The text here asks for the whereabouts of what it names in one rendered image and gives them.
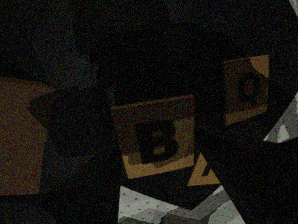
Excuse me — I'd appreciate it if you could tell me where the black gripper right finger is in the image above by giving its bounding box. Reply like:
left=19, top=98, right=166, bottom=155
left=194, top=124, right=298, bottom=224

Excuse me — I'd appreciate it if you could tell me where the tan square letter tile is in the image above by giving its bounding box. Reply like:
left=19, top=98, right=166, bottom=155
left=221, top=55, right=269, bottom=125

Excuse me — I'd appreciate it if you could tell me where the brown square letter tile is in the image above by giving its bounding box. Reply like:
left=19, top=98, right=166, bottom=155
left=186, top=149, right=220, bottom=185

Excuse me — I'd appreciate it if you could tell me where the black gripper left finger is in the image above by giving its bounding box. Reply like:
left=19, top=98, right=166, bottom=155
left=0, top=139, right=122, bottom=224

